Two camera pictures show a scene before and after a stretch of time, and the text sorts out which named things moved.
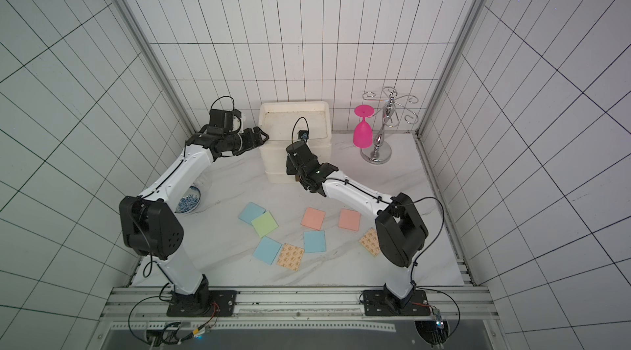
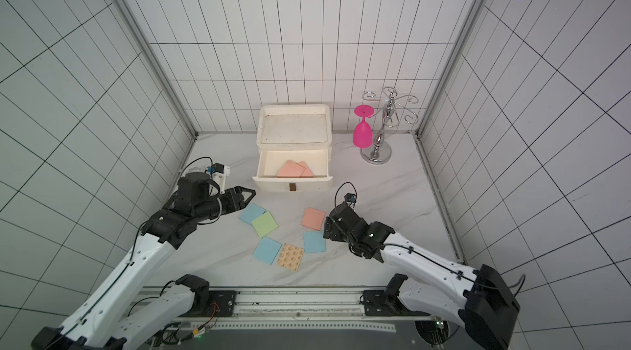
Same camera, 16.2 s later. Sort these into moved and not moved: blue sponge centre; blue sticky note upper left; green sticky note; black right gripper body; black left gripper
Moved: black right gripper body; black left gripper
Not moved: green sticky note; blue sponge centre; blue sticky note upper left
